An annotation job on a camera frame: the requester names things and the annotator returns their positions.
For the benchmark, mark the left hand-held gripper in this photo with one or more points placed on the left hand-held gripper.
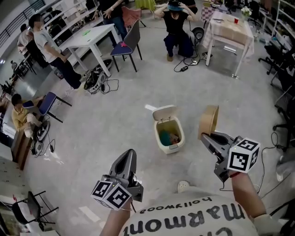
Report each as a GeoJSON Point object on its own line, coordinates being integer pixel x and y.
{"type": "Point", "coordinates": [110, 196]}

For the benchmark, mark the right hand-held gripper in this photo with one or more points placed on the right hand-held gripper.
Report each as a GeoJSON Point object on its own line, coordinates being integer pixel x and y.
{"type": "Point", "coordinates": [242, 159]}

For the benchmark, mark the brown paper cup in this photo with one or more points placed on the brown paper cup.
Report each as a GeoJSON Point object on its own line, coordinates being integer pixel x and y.
{"type": "Point", "coordinates": [206, 122]}

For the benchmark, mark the beige pedal trash bin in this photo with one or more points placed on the beige pedal trash bin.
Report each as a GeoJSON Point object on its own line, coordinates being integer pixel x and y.
{"type": "Point", "coordinates": [170, 149]}

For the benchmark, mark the person's right forearm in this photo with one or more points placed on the person's right forearm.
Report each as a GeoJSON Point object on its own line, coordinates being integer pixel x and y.
{"type": "Point", "coordinates": [246, 196]}

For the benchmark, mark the person's left forearm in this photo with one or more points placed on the person's left forearm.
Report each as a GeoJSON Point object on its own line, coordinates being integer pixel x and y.
{"type": "Point", "coordinates": [115, 223]}

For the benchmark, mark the red wristband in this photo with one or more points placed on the red wristband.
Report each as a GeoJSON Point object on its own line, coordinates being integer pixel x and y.
{"type": "Point", "coordinates": [234, 175]}

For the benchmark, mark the printed snack wrapper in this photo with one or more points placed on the printed snack wrapper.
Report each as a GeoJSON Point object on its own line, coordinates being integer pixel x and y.
{"type": "Point", "coordinates": [175, 139]}

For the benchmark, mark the teal crumpled bag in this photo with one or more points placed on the teal crumpled bag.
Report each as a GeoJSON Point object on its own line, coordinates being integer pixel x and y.
{"type": "Point", "coordinates": [165, 138]}

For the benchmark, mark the white clog shoe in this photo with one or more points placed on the white clog shoe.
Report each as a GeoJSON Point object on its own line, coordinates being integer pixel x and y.
{"type": "Point", "coordinates": [183, 187]}

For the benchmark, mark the black office chair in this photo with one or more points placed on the black office chair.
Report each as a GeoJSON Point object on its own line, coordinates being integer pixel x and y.
{"type": "Point", "coordinates": [276, 57]}
{"type": "Point", "coordinates": [288, 124]}

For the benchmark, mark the white printed shirt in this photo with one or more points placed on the white printed shirt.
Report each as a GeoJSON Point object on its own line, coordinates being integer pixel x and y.
{"type": "Point", "coordinates": [196, 221]}

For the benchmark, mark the grey floor robot device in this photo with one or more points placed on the grey floor robot device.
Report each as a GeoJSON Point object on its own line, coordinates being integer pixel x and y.
{"type": "Point", "coordinates": [42, 131]}

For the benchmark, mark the black folding chair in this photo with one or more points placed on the black folding chair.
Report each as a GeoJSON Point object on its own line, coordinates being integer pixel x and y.
{"type": "Point", "coordinates": [33, 205]}

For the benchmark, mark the blue chair with black legs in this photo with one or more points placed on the blue chair with black legs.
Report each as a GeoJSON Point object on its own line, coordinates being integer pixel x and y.
{"type": "Point", "coordinates": [48, 102]}

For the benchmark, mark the wooden cabinet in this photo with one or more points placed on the wooden cabinet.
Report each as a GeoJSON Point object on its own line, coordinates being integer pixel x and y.
{"type": "Point", "coordinates": [21, 149]}

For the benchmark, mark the pink plaid tablecloth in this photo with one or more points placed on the pink plaid tablecloth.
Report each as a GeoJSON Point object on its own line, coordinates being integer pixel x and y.
{"type": "Point", "coordinates": [208, 34]}

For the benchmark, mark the black round fan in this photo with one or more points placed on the black round fan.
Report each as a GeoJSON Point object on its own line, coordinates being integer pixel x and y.
{"type": "Point", "coordinates": [198, 33]}

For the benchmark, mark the tan table runner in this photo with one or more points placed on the tan table runner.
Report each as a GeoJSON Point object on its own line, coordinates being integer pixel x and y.
{"type": "Point", "coordinates": [230, 30]}

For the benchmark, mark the pink toy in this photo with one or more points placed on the pink toy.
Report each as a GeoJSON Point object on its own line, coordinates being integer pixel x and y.
{"type": "Point", "coordinates": [124, 43]}

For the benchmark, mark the purple checkered cloth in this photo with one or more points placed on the purple checkered cloth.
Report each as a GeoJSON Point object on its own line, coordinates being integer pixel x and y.
{"type": "Point", "coordinates": [206, 12]}

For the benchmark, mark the vase of white flowers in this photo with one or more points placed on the vase of white flowers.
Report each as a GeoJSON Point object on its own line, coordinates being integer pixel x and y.
{"type": "Point", "coordinates": [246, 11]}

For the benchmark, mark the white shelf rack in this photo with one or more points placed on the white shelf rack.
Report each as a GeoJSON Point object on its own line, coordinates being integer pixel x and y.
{"type": "Point", "coordinates": [276, 18]}

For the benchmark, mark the grey chair with blue seat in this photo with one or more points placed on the grey chair with blue seat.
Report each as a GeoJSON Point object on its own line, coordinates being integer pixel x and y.
{"type": "Point", "coordinates": [133, 34]}

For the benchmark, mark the teal cap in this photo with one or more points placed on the teal cap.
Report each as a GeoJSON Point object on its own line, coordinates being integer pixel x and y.
{"type": "Point", "coordinates": [174, 7]}

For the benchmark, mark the salmon folding chair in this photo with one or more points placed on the salmon folding chair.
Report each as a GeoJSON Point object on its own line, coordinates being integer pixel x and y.
{"type": "Point", "coordinates": [129, 15]}

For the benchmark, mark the table with green cloth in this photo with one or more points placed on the table with green cloth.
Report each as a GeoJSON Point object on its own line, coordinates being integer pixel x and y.
{"type": "Point", "coordinates": [144, 4]}

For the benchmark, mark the white shelving unit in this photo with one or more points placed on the white shelving unit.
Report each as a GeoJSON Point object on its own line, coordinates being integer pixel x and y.
{"type": "Point", "coordinates": [73, 18]}

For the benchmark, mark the black metal railing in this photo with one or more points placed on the black metal railing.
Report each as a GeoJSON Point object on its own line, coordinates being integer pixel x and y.
{"type": "Point", "coordinates": [13, 23]}

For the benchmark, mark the white frame table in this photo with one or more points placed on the white frame table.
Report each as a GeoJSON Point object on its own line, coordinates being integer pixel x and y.
{"type": "Point", "coordinates": [240, 62]}

